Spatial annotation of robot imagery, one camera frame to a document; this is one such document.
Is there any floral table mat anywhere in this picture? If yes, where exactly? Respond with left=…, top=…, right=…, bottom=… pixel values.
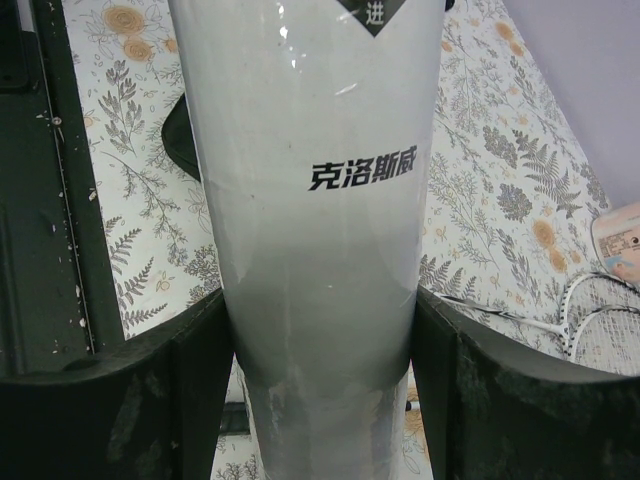
left=62, top=0, right=640, bottom=480

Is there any badminton racket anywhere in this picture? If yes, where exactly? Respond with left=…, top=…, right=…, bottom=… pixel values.
left=568, top=305, right=639, bottom=377
left=436, top=272, right=639, bottom=353

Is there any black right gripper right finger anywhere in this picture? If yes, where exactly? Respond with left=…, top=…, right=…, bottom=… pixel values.
left=411, top=288, right=639, bottom=479

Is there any left badminton racket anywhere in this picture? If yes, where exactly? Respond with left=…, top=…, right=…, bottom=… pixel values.
left=436, top=272, right=639, bottom=353

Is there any right badminton racket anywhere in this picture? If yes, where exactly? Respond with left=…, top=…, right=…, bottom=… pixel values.
left=568, top=305, right=639, bottom=377

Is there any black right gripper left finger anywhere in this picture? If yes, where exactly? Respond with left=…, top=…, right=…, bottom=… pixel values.
left=1, top=290, right=233, bottom=479

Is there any pink toilet paper roll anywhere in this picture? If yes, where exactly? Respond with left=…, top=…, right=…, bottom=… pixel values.
left=591, top=202, right=640, bottom=286

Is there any white shuttlecock tube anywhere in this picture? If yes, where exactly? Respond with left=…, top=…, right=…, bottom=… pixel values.
left=169, top=1, right=445, bottom=479

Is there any black racket bag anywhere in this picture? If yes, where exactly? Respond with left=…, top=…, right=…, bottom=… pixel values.
left=161, top=94, right=201, bottom=182

